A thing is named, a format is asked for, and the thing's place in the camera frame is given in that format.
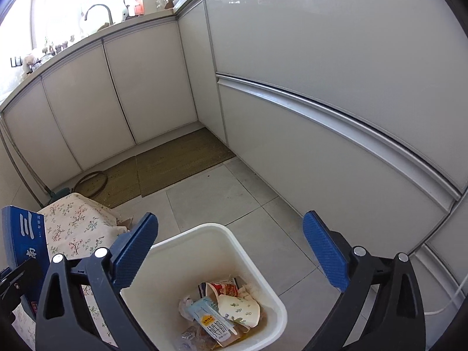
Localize metal faucet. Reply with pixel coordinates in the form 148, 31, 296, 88
85, 4, 113, 25

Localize white paper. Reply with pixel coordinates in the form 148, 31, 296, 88
178, 295, 194, 317

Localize red instant noodle packet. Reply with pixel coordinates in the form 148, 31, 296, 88
205, 280, 240, 297

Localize dark hose loop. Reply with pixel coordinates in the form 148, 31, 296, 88
73, 171, 108, 200

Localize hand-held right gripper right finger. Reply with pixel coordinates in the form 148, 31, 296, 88
303, 210, 426, 351

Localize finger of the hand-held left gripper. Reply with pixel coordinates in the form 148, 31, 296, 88
0, 259, 42, 302

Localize light blue packet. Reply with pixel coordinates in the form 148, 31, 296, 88
189, 297, 238, 343

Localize small brown floor mat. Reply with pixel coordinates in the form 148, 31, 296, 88
90, 156, 142, 209

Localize white kitchen cabinets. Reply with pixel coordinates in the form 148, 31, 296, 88
0, 0, 468, 289

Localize floral paper cup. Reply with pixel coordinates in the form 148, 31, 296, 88
217, 293, 261, 330

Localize white plastic bin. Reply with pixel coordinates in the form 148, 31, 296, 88
120, 223, 288, 351

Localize row of small ornaments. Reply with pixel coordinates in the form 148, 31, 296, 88
22, 36, 77, 74

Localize white cable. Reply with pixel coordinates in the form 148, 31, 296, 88
424, 281, 465, 315

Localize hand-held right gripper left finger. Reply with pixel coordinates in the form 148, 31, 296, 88
35, 212, 161, 351

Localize blue cardboard box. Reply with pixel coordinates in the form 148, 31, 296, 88
2, 205, 52, 319

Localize large brown floor mat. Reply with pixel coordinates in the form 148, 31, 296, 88
136, 127, 237, 198

